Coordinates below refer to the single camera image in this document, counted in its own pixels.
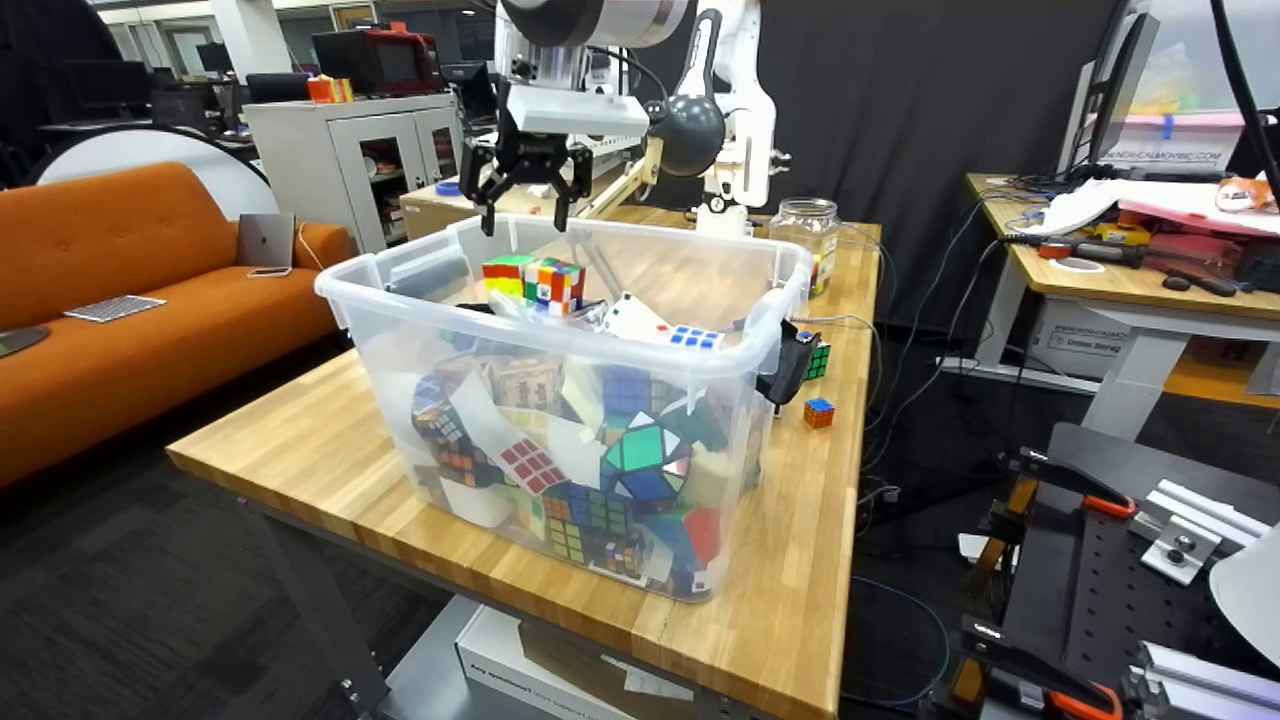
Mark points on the white glass-door cabinet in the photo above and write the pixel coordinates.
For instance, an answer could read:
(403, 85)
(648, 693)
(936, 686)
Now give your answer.
(300, 145)

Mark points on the clear plastic storage bin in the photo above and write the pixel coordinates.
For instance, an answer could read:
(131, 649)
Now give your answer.
(403, 344)

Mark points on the blue green stickered Rubik's cube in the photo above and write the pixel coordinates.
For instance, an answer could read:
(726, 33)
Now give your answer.
(818, 363)

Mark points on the black red machine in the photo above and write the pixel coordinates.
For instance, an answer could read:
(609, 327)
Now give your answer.
(380, 63)

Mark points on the green dark Rubik's cube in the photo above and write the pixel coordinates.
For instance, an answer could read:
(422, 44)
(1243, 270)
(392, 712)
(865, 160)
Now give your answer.
(564, 535)

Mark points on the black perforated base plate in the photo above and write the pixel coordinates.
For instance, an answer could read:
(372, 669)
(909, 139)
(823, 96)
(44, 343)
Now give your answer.
(1106, 601)

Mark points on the gray flat booklet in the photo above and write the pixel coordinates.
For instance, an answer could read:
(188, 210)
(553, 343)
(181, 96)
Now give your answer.
(117, 311)

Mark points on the wooden desk lamp gray shade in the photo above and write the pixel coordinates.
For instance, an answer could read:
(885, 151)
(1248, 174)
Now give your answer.
(685, 132)

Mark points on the orange sofa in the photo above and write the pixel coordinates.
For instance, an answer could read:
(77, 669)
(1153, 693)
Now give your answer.
(132, 363)

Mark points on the cardboard box with labels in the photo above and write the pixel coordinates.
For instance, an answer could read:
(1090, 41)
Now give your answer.
(535, 665)

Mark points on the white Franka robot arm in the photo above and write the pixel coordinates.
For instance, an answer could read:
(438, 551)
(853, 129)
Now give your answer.
(627, 21)

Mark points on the white cube with blue dots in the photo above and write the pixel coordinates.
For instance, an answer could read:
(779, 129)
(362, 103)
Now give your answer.
(667, 331)

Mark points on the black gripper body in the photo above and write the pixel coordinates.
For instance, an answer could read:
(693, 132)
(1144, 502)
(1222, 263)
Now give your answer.
(536, 157)

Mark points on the red pink folder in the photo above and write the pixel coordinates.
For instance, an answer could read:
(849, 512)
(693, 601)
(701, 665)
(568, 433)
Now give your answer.
(1200, 246)

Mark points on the large computer monitor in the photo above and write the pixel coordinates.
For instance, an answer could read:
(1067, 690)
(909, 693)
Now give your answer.
(1132, 95)

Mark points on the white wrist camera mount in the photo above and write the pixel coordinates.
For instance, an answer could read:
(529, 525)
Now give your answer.
(607, 110)

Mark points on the white round chair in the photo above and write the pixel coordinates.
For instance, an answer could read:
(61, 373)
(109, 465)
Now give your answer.
(146, 151)

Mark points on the white-legged wooden work desk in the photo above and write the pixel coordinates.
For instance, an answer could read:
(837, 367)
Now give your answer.
(1132, 385)

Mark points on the white box under desk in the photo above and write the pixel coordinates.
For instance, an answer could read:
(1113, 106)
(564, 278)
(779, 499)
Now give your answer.
(1085, 343)

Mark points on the small orange container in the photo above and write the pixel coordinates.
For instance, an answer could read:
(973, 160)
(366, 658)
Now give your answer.
(328, 90)

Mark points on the dark multicolor Rubik's cube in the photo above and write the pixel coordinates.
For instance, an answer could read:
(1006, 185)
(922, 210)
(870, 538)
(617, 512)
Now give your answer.
(447, 433)

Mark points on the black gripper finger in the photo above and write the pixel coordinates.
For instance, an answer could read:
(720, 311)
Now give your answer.
(582, 181)
(483, 181)

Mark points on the white paper stack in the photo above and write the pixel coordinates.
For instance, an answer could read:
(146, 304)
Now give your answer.
(1081, 210)

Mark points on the blue round lid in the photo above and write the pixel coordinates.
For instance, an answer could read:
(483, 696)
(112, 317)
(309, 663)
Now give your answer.
(449, 190)

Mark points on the tan wooden box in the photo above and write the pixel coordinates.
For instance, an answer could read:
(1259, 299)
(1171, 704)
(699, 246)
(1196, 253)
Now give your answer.
(434, 210)

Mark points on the red white Rubik's cube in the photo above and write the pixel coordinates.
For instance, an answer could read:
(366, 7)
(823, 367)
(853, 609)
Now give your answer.
(535, 465)

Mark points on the black orange clamp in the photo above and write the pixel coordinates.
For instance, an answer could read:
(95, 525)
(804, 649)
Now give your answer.
(1081, 701)
(1106, 504)

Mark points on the silver laptop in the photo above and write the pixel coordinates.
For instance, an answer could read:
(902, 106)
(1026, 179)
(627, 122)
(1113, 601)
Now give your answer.
(265, 240)

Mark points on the teal green megaminx puzzle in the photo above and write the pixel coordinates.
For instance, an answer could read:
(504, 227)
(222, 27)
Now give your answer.
(646, 460)

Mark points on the aluminium extrusion bar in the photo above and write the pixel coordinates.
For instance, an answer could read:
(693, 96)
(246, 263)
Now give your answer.
(1200, 525)

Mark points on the rainbow striped puzzle cube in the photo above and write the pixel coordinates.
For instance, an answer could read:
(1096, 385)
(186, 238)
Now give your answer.
(535, 287)

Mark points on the dark round plate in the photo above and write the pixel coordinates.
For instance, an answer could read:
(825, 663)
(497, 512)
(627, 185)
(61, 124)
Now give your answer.
(22, 343)

